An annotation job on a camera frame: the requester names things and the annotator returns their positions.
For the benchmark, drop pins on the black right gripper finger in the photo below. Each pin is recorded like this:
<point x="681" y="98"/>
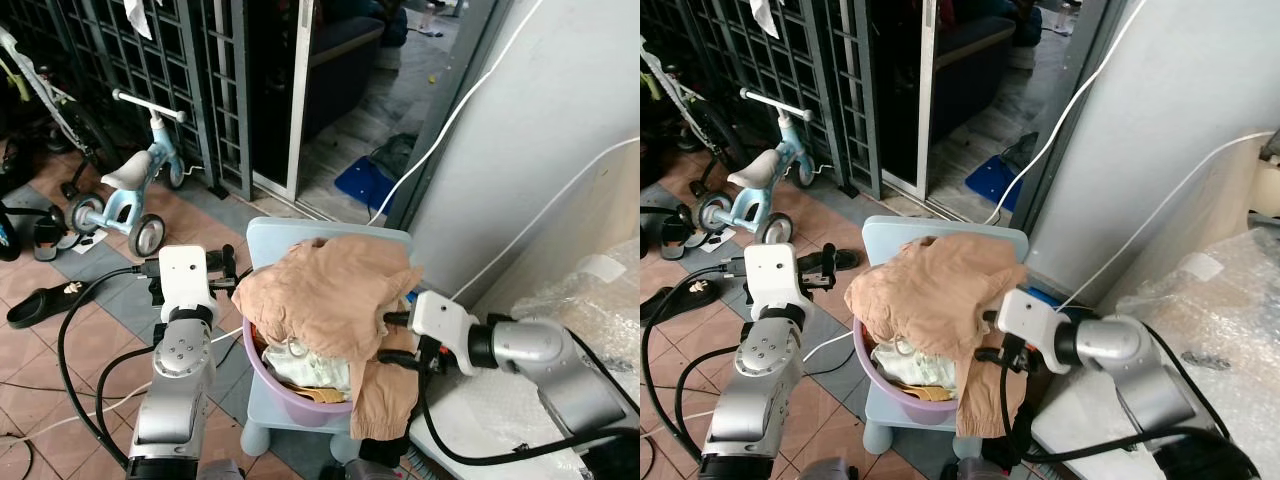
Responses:
<point x="988" y="355"/>
<point x="988" y="316"/>
<point x="398" y="358"/>
<point x="397" y="319"/>

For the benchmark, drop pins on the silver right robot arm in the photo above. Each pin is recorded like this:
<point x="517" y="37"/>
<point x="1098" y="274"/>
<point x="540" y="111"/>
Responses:
<point x="545" y="365"/>
<point x="1130" y="360"/>

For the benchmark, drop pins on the white door frame post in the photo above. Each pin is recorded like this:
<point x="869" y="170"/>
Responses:
<point x="925" y="90"/>
<point x="300" y="90"/>

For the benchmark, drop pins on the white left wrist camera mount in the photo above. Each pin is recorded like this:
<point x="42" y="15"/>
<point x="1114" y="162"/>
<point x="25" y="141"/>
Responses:
<point x="772" y="272"/>
<point x="186" y="275"/>

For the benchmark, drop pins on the grey cloth heap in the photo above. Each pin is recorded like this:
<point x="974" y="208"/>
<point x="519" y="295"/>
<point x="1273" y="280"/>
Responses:
<point x="398" y="152"/>
<point x="1022" y="150"/>

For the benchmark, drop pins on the tan cloth garment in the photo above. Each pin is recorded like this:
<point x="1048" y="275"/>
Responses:
<point x="330" y="290"/>
<point x="930" y="290"/>

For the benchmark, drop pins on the white patterned garment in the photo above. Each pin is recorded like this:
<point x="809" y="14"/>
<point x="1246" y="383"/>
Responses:
<point x="915" y="362"/>
<point x="310" y="365"/>

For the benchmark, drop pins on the dark blue sofa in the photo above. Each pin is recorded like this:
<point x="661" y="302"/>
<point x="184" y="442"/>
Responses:
<point x="345" y="70"/>
<point x="965" y="65"/>

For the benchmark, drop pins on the black sandal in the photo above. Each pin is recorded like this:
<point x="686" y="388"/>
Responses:
<point x="45" y="305"/>
<point x="675" y="300"/>

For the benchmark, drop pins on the light blue plastic stool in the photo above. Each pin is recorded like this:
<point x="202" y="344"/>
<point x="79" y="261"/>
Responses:
<point x="890" y="232"/>
<point x="275" y="235"/>

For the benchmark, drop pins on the white tape patch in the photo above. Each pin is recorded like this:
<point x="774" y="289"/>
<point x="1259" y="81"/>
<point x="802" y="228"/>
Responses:
<point x="1202" y="267"/>
<point x="602" y="270"/>

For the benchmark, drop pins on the purple plastic basin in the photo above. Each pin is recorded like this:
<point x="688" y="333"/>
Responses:
<point x="295" y="405"/>
<point x="895" y="400"/>

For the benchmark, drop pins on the white hanging rag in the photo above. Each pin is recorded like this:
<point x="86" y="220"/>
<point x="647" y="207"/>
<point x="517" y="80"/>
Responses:
<point x="138" y="18"/>
<point x="765" y="16"/>

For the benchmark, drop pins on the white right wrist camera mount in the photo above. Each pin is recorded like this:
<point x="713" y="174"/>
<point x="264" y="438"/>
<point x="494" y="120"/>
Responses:
<point x="1030" y="322"/>
<point x="445" y="325"/>

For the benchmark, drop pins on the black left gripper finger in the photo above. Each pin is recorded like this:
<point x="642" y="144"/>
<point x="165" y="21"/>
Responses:
<point x="840" y="260"/>
<point x="231" y="266"/>

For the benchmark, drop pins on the black shoe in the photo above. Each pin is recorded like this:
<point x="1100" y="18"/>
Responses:
<point x="48" y="238"/>
<point x="678" y="235"/>

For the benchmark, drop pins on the blue floor mat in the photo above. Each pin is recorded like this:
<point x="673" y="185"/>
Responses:
<point x="992" y="183"/>
<point x="362" y="185"/>

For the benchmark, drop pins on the light blue child tricycle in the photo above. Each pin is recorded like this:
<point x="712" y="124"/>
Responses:
<point x="125" y="195"/>
<point x="755" y="190"/>

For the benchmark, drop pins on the white frame bicycle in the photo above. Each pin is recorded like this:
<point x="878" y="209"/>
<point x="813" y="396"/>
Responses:
<point x="40" y="90"/>
<point x="665" y="90"/>

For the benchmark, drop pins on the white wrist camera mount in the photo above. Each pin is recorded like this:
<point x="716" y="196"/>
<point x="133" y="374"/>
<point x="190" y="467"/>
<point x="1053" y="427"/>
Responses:
<point x="772" y="272"/>
<point x="445" y="325"/>
<point x="1030" y="322"/>
<point x="186" y="275"/>

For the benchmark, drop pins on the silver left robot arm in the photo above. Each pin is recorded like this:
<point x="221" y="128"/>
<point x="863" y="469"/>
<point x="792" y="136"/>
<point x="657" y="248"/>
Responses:
<point x="752" y="390"/>
<point x="175" y="390"/>

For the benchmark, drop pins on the dark metal grille gate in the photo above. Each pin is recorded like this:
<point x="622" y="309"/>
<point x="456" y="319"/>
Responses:
<point x="150" y="60"/>
<point x="800" y="55"/>

